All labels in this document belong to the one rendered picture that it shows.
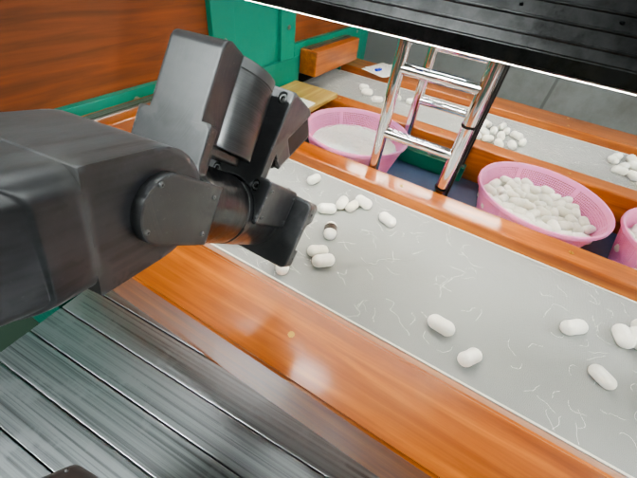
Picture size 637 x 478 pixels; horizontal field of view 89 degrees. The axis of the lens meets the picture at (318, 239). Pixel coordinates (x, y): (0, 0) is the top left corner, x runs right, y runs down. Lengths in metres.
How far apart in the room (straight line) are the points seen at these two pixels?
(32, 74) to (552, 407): 0.82
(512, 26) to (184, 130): 0.34
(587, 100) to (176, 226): 2.19
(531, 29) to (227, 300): 0.44
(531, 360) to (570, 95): 1.84
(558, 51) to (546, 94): 1.80
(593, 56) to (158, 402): 0.60
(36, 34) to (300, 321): 0.54
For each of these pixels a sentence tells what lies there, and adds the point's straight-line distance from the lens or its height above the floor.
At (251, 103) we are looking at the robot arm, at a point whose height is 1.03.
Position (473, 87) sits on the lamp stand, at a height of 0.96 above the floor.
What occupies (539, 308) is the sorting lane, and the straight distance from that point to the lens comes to 0.61.
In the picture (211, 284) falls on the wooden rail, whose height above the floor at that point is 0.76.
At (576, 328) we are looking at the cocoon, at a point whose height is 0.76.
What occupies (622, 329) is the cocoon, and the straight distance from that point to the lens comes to 0.64.
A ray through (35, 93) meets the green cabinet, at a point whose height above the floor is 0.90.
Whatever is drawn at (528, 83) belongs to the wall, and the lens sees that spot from 2.21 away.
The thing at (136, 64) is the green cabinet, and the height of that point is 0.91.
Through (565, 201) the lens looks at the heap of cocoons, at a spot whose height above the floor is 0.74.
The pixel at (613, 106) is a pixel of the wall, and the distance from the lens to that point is 2.29.
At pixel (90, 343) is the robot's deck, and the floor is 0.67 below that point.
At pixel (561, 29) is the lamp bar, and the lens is 0.43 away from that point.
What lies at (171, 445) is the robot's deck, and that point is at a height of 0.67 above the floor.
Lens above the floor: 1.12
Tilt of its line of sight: 43 degrees down
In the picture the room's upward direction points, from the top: 8 degrees clockwise
